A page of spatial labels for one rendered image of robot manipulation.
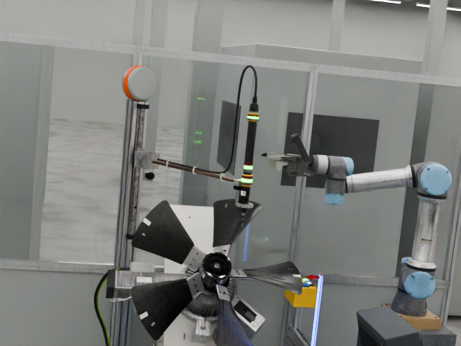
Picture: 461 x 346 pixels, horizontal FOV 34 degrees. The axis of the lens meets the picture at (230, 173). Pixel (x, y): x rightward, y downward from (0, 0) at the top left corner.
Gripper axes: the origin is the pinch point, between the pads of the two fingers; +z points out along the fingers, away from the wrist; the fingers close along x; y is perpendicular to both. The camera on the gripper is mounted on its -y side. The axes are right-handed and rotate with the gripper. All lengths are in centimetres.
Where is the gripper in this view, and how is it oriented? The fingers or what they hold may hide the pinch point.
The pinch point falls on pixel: (266, 154)
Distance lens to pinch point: 295.9
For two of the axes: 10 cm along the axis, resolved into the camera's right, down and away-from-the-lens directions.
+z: -9.8, -0.7, -1.9
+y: -1.0, 9.9, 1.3
